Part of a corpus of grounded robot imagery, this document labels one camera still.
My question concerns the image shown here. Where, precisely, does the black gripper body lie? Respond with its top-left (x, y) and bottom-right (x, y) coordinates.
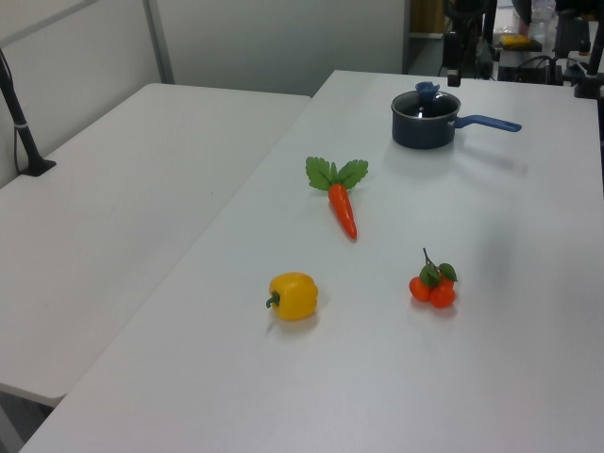
top-left (443, 31), bottom-right (461, 73)

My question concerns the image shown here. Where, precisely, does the glass lid with blue knob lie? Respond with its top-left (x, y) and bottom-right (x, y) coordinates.
top-left (392, 81), bottom-right (460, 120)

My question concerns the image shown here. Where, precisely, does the dark blue saucepan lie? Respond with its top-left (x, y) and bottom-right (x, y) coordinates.
top-left (390, 90), bottom-right (523, 151)

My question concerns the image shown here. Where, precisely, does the black stand clamp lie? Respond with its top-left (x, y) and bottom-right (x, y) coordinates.
top-left (573, 18), bottom-right (604, 100)

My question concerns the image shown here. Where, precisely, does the orange toy carrot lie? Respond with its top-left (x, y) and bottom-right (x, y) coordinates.
top-left (305, 156), bottom-right (370, 242)

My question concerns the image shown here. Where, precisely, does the toy orange cluster with leaves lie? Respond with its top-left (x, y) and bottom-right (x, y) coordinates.
top-left (408, 247), bottom-right (459, 310)

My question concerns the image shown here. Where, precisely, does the yellow toy bell pepper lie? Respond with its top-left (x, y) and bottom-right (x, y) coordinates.
top-left (264, 271), bottom-right (320, 323)

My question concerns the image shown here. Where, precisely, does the grey partition panel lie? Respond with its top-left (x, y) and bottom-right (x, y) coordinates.
top-left (0, 0), bottom-right (176, 190)

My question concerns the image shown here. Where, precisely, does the white side table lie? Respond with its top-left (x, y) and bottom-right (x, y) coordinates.
top-left (0, 82), bottom-right (313, 409)

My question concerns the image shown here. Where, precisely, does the black camera stand pole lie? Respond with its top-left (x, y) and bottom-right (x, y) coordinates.
top-left (0, 46), bottom-right (58, 178)

